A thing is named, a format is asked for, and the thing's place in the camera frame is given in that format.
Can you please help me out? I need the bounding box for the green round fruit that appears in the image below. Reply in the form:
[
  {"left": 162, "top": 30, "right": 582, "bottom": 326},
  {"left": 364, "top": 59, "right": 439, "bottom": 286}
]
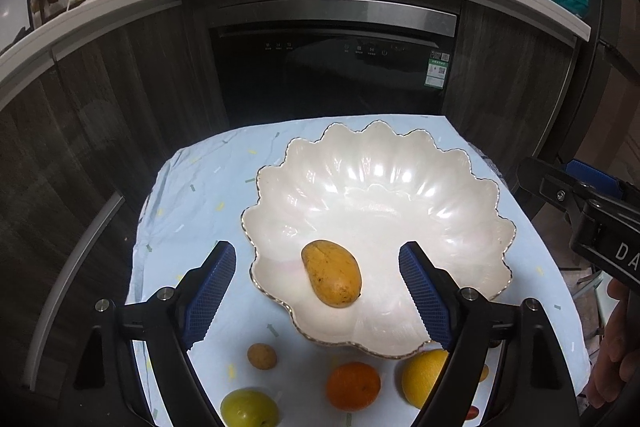
[{"left": 220, "top": 388, "right": 280, "bottom": 427}]

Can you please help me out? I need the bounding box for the light blue patterned tablecloth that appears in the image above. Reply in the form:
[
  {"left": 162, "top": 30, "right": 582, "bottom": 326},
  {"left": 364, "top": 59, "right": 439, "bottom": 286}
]
[{"left": 125, "top": 114, "right": 593, "bottom": 427}]

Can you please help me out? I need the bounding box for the person's right hand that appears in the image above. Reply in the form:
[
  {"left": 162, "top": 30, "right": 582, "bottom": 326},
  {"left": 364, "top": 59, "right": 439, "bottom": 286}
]
[{"left": 582, "top": 279, "right": 640, "bottom": 410}]

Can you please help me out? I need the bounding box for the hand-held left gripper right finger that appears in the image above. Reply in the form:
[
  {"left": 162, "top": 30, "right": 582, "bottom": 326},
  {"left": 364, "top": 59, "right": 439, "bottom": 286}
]
[{"left": 398, "top": 241, "right": 576, "bottom": 427}]

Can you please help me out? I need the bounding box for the small brown round fruit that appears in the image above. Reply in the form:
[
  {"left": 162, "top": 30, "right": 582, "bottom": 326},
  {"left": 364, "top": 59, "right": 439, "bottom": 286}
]
[{"left": 247, "top": 343, "right": 277, "bottom": 371}]

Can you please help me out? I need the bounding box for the yellow lemon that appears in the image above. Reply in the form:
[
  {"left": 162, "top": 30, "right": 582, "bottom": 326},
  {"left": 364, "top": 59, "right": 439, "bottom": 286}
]
[{"left": 401, "top": 348, "right": 451, "bottom": 409}]

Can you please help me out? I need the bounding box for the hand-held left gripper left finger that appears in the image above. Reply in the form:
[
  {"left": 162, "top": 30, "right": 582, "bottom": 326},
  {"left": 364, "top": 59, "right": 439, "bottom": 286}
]
[{"left": 74, "top": 241, "right": 237, "bottom": 427}]

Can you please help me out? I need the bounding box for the black built-in dishwasher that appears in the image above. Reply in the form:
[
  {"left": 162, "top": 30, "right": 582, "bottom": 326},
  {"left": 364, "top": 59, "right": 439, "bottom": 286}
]
[{"left": 207, "top": 0, "right": 458, "bottom": 132}]

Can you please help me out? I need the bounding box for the white scalloped bowl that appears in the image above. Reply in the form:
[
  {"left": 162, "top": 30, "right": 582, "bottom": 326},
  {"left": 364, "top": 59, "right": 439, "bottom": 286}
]
[{"left": 241, "top": 119, "right": 517, "bottom": 360}]

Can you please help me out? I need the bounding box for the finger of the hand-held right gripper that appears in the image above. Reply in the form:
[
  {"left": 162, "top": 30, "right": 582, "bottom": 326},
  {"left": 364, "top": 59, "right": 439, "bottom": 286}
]
[
  {"left": 516, "top": 157, "right": 601, "bottom": 233},
  {"left": 566, "top": 159, "right": 640, "bottom": 214}
]

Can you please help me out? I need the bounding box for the dark wood cabinet door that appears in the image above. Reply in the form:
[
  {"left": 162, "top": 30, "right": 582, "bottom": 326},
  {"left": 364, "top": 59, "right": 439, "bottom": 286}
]
[
  {"left": 442, "top": 0, "right": 581, "bottom": 168},
  {"left": 50, "top": 2, "right": 231, "bottom": 208}
]

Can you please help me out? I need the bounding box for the yellow mango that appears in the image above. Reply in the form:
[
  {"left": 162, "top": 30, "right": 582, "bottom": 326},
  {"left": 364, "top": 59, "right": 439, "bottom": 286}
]
[{"left": 301, "top": 239, "right": 362, "bottom": 308}]

